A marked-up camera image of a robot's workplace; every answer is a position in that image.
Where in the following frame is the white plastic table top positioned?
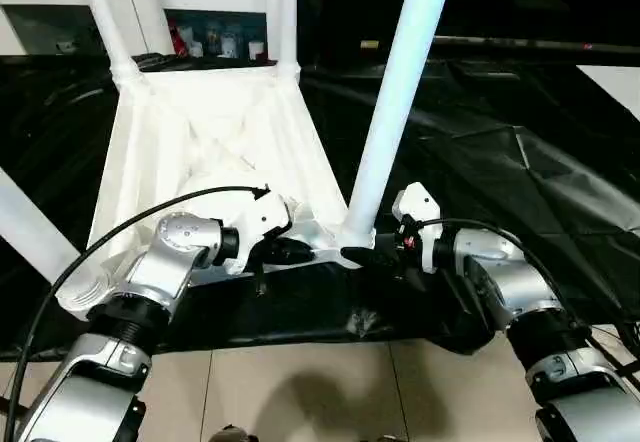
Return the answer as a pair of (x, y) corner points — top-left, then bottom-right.
(55, 64), (377, 322)

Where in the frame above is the black mat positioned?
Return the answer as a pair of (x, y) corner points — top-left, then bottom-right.
(0, 50), (640, 363)

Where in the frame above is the white flat panel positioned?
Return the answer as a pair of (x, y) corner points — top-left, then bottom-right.
(576, 64), (640, 124)

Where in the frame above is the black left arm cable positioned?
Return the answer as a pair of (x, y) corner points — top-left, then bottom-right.
(4, 185), (272, 442)

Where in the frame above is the white plastic table leg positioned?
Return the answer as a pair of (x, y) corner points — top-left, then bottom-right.
(342, 0), (459, 254)
(76, 0), (142, 84)
(0, 165), (82, 284)
(276, 0), (302, 79)

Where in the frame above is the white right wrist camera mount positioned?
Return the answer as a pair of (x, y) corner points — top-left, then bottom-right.
(392, 181), (445, 274)

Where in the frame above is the dark metal rod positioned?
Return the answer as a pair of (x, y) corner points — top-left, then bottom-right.
(432, 34), (640, 55)

